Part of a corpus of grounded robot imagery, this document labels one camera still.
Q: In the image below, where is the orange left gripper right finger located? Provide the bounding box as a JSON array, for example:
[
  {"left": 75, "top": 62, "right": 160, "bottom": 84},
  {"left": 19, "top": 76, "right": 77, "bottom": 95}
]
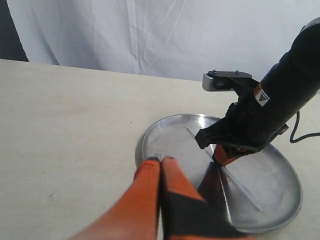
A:
[{"left": 161, "top": 156, "right": 254, "bottom": 240}]

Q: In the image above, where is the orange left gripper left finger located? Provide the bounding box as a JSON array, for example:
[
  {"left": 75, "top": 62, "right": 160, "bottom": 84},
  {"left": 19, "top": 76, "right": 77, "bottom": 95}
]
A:
[{"left": 70, "top": 157, "right": 161, "bottom": 240}]

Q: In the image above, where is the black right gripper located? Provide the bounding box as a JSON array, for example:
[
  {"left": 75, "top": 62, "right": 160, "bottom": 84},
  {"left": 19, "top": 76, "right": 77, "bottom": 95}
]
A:
[{"left": 195, "top": 21, "right": 320, "bottom": 166}]

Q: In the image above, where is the clear plastic stick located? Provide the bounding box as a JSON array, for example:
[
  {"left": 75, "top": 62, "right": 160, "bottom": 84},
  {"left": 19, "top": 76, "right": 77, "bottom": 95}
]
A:
[{"left": 185, "top": 127, "right": 262, "bottom": 212}]

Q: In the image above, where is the round steel plate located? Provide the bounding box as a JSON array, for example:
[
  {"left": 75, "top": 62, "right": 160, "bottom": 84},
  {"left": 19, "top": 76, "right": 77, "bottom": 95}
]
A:
[{"left": 135, "top": 113, "right": 303, "bottom": 234}]

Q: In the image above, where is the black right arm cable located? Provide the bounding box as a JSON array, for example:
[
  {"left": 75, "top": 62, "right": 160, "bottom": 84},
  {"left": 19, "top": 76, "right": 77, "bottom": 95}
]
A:
[{"left": 289, "top": 111, "right": 320, "bottom": 145}]

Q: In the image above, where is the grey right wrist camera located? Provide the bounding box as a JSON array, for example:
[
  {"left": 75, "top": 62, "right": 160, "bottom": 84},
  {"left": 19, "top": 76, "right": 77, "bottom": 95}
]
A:
[{"left": 202, "top": 71, "right": 235, "bottom": 92}]

